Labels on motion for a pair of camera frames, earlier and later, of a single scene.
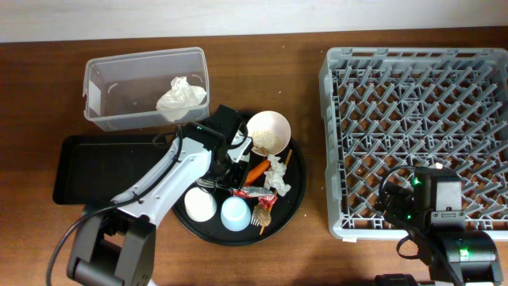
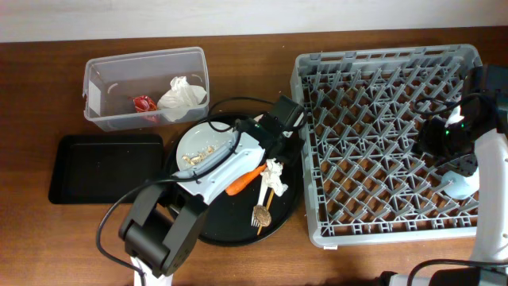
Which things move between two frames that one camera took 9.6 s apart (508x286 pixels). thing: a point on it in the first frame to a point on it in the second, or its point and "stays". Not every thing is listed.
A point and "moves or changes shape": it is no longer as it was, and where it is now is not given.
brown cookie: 262,215 stays
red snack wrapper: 266,197 to 144,103
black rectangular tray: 99,168 stays
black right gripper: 401,197 to 424,140
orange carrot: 255,171 stays
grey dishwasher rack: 386,108 moves or changes shape
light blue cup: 236,213 to 460,187
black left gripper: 236,183 to 290,156
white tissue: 181,97 stays
